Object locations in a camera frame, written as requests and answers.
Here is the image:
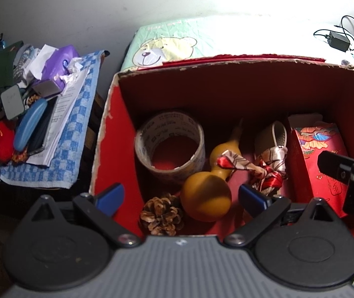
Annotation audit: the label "black power adapter with cable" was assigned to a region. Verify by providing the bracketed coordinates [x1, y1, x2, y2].
[313, 15, 354, 53]

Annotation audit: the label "white tissue sheet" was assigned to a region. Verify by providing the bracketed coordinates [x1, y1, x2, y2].
[28, 44, 56, 79]

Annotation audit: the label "white paper sheets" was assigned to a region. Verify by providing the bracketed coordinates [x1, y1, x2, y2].
[26, 68, 91, 166]

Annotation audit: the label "grey striped cloth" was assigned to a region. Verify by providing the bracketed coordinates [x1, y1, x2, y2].
[12, 46, 42, 78]

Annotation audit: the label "blue checked towel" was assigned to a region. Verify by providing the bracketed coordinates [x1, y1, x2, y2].
[0, 49, 106, 190]

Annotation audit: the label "grey square device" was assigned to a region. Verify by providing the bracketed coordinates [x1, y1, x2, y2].
[1, 85, 25, 120]

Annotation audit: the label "dark side table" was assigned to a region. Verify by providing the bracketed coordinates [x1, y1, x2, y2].
[78, 93, 107, 193]

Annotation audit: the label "crumpled white tissue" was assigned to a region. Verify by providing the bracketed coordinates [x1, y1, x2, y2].
[62, 59, 86, 84]

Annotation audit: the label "brown pine cone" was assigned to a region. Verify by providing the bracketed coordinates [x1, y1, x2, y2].
[140, 192, 185, 236]

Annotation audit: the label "purple tissue pack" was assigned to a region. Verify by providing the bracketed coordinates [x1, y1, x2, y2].
[39, 45, 78, 84]

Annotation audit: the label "red white patterned scarf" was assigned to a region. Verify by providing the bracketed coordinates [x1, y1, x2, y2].
[217, 147, 288, 197]

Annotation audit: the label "red patterned gift box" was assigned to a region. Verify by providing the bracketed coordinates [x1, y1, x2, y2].
[288, 114, 351, 215]

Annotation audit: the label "orange gourd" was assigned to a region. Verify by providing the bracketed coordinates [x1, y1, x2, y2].
[181, 118, 233, 222]

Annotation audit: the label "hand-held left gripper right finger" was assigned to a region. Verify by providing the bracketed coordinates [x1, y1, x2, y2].
[223, 184, 345, 249]

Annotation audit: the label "black phone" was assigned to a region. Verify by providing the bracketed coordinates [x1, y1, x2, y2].
[26, 99, 56, 156]

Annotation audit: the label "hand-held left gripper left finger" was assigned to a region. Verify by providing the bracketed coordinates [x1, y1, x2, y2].
[23, 183, 141, 249]

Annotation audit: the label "clear tape roll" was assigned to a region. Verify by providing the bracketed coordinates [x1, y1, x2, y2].
[134, 111, 206, 184]

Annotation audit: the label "red plush toy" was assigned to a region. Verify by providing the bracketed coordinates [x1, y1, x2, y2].
[0, 120, 16, 163]

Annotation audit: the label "red cardboard box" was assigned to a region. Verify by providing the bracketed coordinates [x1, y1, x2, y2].
[88, 54, 354, 253]

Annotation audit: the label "blue glasses case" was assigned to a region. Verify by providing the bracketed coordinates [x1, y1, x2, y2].
[13, 98, 48, 152]

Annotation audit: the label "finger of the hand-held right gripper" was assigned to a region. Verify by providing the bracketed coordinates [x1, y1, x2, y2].
[317, 150, 354, 187]

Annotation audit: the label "beige woven headband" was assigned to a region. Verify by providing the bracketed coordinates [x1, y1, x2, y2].
[254, 120, 288, 162]

